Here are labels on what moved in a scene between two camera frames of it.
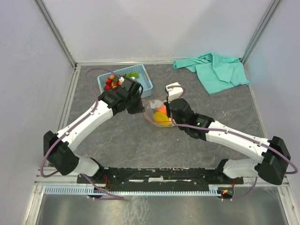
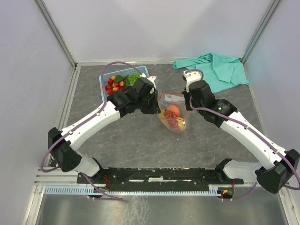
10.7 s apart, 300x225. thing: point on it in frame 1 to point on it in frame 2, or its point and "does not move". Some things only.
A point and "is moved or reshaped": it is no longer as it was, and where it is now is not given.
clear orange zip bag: [156, 110] is moved or reshaped
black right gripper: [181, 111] to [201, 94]
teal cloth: [215, 73] does not move
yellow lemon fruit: [168, 123] is moved or reshaped
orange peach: [162, 108] is moved or reshaped
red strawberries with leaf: [113, 81] does not move
